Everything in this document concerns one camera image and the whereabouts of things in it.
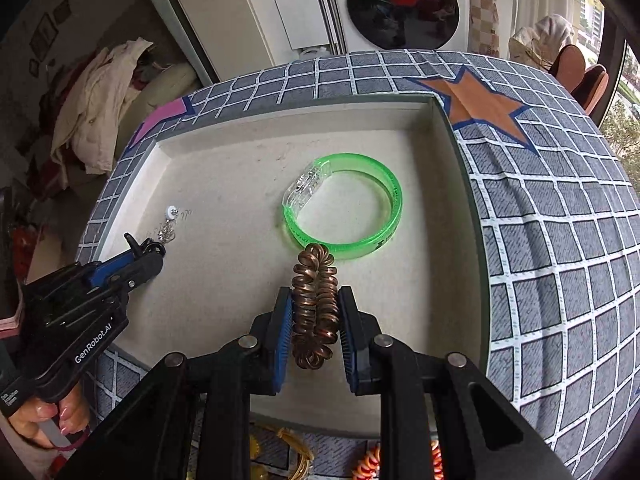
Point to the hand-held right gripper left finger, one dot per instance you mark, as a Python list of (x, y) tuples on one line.
[(284, 331)]

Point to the brown chair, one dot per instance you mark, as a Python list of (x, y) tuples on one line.
[(592, 87), (570, 67)]

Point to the dark window frame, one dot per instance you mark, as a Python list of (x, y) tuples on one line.
[(611, 45)]

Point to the white tall cabinet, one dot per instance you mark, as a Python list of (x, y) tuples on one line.
[(240, 20)]

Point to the white washing machine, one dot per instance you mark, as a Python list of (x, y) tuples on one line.
[(335, 10)]

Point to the small black hair claw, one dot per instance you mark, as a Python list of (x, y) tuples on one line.
[(134, 246)]

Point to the green translucent bangle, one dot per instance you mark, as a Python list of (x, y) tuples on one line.
[(392, 195)]

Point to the cream sofa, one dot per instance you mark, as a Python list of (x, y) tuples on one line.
[(175, 80)]

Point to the white plastic jug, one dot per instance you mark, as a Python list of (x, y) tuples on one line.
[(315, 51)]

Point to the pearl stud earring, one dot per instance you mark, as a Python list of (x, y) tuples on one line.
[(173, 208)]

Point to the silver charm earring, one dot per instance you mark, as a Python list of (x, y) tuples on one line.
[(165, 232)]

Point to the shallow grey cardboard box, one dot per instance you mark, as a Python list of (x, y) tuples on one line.
[(225, 260)]

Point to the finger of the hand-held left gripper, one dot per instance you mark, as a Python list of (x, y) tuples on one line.
[(142, 272), (107, 269)]

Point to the mop pole with red hook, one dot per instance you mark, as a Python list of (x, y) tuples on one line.
[(322, 10)]

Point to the beige jacket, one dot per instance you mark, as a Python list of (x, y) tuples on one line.
[(90, 110)]

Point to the beige bag with cloth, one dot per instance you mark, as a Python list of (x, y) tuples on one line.
[(542, 35)]

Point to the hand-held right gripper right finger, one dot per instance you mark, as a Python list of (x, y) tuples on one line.
[(347, 341)]

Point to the person's left hand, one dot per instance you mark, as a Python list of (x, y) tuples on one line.
[(35, 417)]

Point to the wall picture frame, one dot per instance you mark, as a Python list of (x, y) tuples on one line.
[(42, 32), (61, 10)]

